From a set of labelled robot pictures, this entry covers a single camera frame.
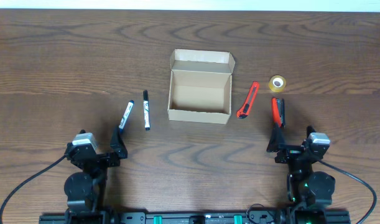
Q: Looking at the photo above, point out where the red and black stapler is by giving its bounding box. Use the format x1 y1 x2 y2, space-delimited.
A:
271 98 285 128

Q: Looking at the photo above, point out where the blue whiteboard marker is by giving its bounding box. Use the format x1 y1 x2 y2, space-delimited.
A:
118 100 134 134

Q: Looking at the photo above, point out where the red utility knife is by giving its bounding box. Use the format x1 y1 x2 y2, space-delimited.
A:
236 81 259 119

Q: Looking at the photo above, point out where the yellow tape roll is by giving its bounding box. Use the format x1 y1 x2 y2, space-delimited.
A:
269 75 286 93

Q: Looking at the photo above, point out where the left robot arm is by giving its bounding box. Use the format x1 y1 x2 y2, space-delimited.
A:
64 126 128 213

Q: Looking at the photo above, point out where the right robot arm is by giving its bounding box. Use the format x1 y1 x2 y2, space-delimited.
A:
267 124 335 211

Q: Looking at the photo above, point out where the black whiteboard marker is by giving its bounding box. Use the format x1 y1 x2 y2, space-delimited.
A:
143 90 151 131

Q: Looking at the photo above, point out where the open cardboard box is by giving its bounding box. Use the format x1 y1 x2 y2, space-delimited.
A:
167 49 236 124

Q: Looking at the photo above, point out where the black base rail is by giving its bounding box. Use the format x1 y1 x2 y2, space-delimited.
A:
39 208 351 224

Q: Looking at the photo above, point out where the left black cable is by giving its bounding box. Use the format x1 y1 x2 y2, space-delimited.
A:
0 154 68 224

